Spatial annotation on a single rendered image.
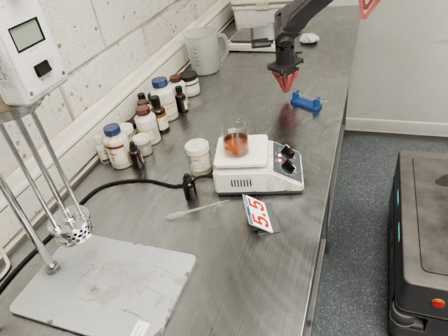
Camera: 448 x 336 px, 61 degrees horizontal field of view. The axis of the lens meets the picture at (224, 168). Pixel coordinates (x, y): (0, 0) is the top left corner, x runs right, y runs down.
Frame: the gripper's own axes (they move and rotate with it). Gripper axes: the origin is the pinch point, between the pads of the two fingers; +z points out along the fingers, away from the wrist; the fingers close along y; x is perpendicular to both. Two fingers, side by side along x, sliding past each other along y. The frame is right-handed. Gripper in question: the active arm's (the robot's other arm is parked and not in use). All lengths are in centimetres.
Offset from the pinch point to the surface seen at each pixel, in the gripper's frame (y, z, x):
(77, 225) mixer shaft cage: 77, -14, 23
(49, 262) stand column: 83, -1, 11
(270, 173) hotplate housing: 38.4, -3.1, 28.2
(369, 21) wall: -103, 11, -31
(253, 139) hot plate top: 33.5, -5.5, 18.4
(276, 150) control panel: 30.7, -2.9, 23.1
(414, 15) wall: -113, 9, -13
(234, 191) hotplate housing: 44.0, 1.6, 21.9
